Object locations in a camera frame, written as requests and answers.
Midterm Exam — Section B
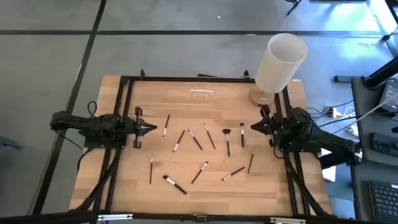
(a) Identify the grey electronic box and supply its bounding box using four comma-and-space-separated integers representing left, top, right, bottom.
377, 80, 398, 113

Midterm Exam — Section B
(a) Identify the white paper sheet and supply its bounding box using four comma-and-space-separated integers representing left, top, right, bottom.
320, 148, 337, 183

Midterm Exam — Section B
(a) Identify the white shade wooden base lamp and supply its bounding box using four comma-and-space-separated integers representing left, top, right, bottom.
248, 32, 308, 107

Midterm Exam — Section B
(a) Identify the black keyboard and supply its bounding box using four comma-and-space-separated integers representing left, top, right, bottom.
369, 180, 398, 224

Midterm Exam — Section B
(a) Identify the angled makeup brush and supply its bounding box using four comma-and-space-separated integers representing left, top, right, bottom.
221, 166, 246, 182

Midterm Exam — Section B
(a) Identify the black electronic device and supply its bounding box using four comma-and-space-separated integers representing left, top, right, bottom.
369, 132, 398, 153

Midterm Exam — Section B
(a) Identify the silver metal bracket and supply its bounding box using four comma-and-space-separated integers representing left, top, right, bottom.
97, 213, 134, 222
269, 217, 307, 224

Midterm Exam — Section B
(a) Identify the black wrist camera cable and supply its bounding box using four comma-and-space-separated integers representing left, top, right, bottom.
86, 100, 98, 118

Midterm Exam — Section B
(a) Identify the blue-grey floor object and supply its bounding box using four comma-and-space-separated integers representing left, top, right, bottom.
0, 136, 25, 151

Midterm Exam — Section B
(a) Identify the white cable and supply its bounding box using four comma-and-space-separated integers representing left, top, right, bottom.
329, 95, 398, 135

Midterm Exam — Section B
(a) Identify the clear acrylic brush organizer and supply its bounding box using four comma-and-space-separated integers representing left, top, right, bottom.
183, 88, 218, 101

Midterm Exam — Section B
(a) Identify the dark metal floor foot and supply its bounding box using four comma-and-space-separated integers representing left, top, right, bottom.
333, 75, 353, 84

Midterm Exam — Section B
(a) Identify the black aluminium frame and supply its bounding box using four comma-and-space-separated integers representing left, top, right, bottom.
0, 68, 398, 224

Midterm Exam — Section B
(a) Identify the black base cable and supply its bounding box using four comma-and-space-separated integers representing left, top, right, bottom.
76, 147, 94, 174
272, 145, 285, 160

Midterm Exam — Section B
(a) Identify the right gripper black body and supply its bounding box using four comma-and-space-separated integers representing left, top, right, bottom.
260, 105, 293, 147

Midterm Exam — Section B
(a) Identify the grey desk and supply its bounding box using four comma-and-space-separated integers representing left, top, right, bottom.
349, 76, 398, 224

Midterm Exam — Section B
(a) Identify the black monitor stand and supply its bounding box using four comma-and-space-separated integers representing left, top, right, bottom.
363, 55, 398, 90

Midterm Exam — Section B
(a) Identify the black powder makeup brush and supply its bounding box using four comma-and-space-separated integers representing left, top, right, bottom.
162, 174, 188, 195

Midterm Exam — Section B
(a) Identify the power strip with plugs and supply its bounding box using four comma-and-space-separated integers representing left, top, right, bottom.
326, 106, 346, 119

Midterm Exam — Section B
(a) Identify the black chair base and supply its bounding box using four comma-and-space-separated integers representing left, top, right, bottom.
285, 0, 303, 16

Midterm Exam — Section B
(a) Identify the black fan makeup brush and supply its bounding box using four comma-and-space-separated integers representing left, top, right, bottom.
222, 128, 232, 157

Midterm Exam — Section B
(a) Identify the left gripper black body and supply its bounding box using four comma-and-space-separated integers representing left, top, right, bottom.
123, 106, 143, 149

